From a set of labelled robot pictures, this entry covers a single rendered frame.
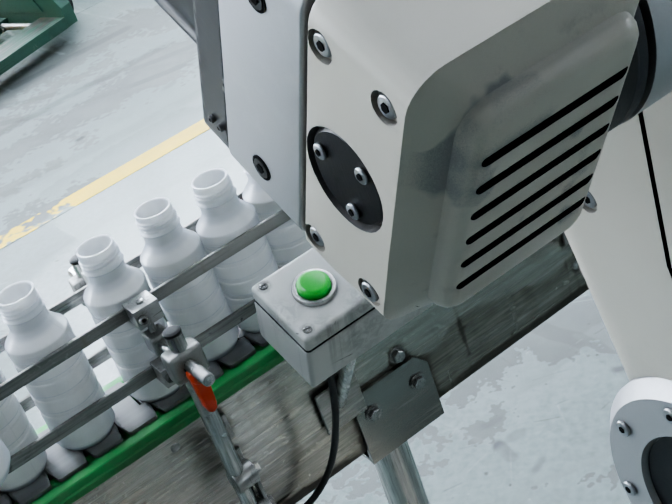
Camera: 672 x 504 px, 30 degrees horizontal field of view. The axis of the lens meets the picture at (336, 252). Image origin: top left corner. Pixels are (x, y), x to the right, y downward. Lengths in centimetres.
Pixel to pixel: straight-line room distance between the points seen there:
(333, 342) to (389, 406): 27
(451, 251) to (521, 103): 6
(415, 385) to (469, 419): 129
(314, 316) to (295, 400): 22
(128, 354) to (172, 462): 11
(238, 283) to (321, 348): 18
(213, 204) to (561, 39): 85
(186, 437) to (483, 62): 91
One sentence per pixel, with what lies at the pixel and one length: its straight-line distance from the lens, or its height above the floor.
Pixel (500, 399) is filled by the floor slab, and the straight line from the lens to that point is 263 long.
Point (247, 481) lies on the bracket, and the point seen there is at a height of 93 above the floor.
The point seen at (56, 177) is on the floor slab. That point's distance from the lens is 427.
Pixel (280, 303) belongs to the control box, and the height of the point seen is 111.
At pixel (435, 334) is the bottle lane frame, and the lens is 133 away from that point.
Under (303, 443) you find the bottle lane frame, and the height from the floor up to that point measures 88.
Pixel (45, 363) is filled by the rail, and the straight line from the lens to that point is 112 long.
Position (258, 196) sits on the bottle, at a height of 112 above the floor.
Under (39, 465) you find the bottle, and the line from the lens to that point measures 119.
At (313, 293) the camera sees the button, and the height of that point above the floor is 111.
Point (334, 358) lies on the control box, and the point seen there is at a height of 105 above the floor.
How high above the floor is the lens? 168
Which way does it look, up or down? 31 degrees down
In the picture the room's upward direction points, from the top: 20 degrees counter-clockwise
